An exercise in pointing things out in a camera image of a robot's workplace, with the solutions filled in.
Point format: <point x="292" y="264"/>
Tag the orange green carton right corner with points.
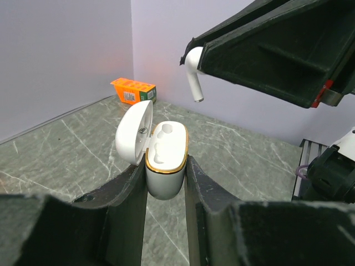
<point x="132" y="91"/>

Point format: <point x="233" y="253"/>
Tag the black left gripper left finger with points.
<point x="102" y="227"/>

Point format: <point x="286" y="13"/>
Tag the white earbud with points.
<point x="191" y="63"/>

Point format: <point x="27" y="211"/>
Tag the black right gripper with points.
<point x="302" y="53"/>

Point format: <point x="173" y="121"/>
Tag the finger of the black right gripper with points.
<point x="253" y="11"/>

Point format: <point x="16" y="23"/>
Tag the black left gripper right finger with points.
<point x="224" y="230"/>

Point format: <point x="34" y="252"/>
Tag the white earbud charging case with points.
<point x="162" y="148"/>

